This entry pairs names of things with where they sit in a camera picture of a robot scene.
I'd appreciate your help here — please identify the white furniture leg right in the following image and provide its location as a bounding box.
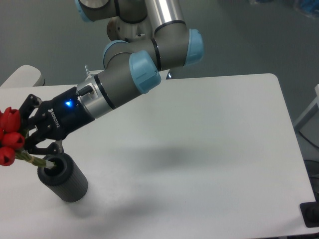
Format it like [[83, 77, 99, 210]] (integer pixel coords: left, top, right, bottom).
[[293, 85, 319, 132]]

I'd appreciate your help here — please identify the blue items top right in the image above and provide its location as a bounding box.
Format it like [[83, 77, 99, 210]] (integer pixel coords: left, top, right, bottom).
[[294, 0, 319, 18]]

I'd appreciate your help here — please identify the dark grey ribbed vase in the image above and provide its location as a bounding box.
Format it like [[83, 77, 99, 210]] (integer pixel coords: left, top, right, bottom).
[[37, 153, 88, 203]]

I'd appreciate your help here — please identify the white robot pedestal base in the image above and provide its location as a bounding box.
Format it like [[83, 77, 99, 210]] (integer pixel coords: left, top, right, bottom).
[[106, 16, 153, 42]]

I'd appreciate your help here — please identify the white chair armrest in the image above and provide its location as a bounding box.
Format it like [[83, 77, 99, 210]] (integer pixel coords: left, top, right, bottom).
[[0, 65, 45, 89]]

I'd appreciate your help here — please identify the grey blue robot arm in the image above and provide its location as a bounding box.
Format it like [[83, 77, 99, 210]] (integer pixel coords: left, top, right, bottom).
[[19, 0, 204, 155]]

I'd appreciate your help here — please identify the red tulip bouquet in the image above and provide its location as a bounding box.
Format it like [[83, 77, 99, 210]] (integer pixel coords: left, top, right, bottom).
[[0, 107, 57, 169]]

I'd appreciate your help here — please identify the black device at table edge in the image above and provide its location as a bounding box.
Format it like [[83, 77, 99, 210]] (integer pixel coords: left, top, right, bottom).
[[300, 202, 319, 228]]

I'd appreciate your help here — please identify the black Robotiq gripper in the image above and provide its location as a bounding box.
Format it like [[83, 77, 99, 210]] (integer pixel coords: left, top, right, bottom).
[[19, 87, 95, 155]]

